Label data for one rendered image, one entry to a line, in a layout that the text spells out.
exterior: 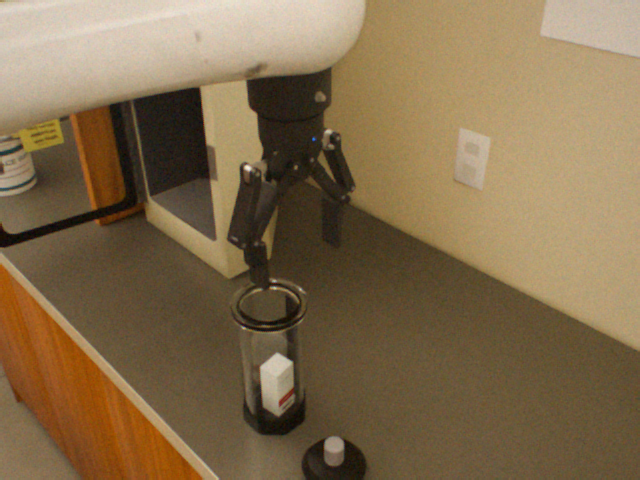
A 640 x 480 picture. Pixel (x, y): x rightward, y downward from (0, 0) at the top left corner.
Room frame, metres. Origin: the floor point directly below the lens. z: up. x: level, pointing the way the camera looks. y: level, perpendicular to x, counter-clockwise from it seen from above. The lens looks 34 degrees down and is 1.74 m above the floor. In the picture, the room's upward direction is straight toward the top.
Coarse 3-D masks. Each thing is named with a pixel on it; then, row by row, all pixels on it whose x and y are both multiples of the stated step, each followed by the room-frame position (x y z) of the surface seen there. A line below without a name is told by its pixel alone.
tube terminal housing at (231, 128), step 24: (216, 96) 1.08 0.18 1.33; (240, 96) 1.11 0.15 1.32; (216, 120) 1.07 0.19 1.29; (240, 120) 1.11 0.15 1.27; (216, 144) 1.07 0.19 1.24; (240, 144) 1.10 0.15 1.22; (216, 192) 1.08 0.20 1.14; (168, 216) 1.22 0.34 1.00; (216, 216) 1.08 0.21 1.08; (192, 240) 1.16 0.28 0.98; (216, 240) 1.09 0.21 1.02; (264, 240) 1.13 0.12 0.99; (216, 264) 1.10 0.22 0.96; (240, 264) 1.09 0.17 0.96
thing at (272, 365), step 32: (256, 288) 0.75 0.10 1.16; (288, 288) 0.75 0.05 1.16; (256, 320) 0.67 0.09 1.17; (288, 320) 0.67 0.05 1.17; (256, 352) 0.67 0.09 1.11; (288, 352) 0.68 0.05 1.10; (256, 384) 0.67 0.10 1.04; (288, 384) 0.68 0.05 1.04; (256, 416) 0.68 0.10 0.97; (288, 416) 0.68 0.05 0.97
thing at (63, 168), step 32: (32, 128) 1.17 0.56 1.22; (64, 128) 1.21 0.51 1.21; (96, 128) 1.24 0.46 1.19; (32, 160) 1.16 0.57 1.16; (64, 160) 1.20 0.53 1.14; (96, 160) 1.24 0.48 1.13; (0, 192) 1.12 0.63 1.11; (32, 192) 1.16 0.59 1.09; (64, 192) 1.19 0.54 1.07; (96, 192) 1.23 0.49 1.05; (32, 224) 1.15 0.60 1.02
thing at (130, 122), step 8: (128, 104) 1.29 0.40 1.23; (128, 112) 1.29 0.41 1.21; (128, 120) 1.29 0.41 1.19; (128, 128) 1.29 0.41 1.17; (128, 136) 1.29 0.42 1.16; (136, 136) 1.28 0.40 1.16; (136, 144) 1.28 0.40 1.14; (136, 152) 1.29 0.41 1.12; (136, 160) 1.29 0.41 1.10; (136, 168) 1.29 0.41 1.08; (136, 176) 1.29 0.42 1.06; (144, 184) 1.28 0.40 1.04; (144, 192) 1.29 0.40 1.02; (144, 200) 1.29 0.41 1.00
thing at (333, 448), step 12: (312, 444) 0.63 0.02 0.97; (324, 444) 0.60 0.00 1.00; (336, 444) 0.60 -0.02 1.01; (348, 444) 0.62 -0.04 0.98; (312, 456) 0.60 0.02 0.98; (324, 456) 0.60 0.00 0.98; (336, 456) 0.58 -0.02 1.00; (348, 456) 0.60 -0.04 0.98; (360, 456) 0.60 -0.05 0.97; (312, 468) 0.58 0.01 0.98; (324, 468) 0.58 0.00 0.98; (336, 468) 0.58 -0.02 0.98; (348, 468) 0.58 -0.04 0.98; (360, 468) 0.58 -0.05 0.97
